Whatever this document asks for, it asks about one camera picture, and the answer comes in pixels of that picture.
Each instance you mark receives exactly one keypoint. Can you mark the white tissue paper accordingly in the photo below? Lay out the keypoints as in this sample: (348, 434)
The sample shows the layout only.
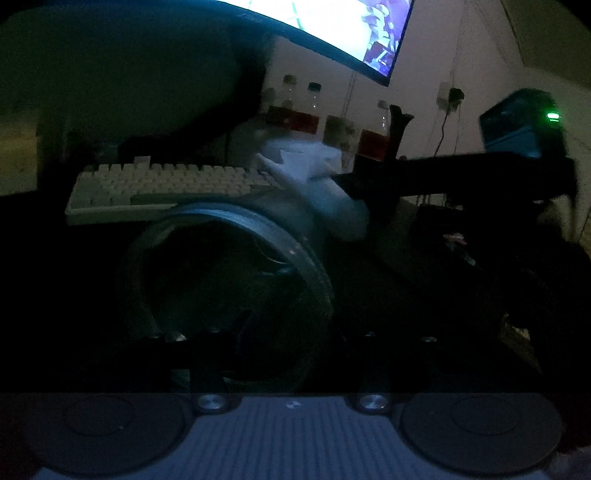
(337, 212)

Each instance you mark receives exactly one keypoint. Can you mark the small white block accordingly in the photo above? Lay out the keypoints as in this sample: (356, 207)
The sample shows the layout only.
(142, 160)

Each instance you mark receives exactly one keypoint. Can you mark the black upright stand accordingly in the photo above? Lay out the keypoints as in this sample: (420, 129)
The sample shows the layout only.
(398, 134)

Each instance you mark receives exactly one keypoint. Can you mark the round clear bottle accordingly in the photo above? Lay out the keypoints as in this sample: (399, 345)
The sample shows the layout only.
(268, 99)

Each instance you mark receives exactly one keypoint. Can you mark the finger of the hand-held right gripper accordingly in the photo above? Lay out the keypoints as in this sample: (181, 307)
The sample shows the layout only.
(415, 177)

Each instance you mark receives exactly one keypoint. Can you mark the curved computer monitor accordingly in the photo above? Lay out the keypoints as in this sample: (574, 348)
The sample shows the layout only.
(341, 27)

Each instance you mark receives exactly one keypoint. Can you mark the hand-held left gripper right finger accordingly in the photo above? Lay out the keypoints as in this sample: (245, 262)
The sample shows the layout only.
(371, 364)

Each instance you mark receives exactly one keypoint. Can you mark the clear bottle with red liquid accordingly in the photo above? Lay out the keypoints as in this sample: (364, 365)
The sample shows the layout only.
(375, 138)

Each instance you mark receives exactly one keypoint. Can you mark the white wall socket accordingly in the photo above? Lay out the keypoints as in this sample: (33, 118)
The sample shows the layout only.
(449, 94)

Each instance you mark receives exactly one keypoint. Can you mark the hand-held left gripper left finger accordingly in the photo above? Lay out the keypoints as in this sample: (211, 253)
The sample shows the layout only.
(207, 364)

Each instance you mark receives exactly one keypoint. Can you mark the patterned paper cylinder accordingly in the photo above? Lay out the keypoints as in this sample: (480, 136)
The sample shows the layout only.
(341, 136)

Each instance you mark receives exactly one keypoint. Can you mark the clear plastic jar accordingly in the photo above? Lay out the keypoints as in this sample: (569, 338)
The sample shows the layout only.
(295, 221)

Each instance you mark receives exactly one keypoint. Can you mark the pale cap clear bottle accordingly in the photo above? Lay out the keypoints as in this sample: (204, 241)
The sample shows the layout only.
(286, 104)

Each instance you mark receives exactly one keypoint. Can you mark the white computer keyboard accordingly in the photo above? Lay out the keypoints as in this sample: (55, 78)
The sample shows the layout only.
(161, 184)

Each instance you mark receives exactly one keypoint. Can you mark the black cap clear bottle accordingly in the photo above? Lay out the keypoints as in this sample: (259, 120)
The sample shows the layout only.
(313, 115)

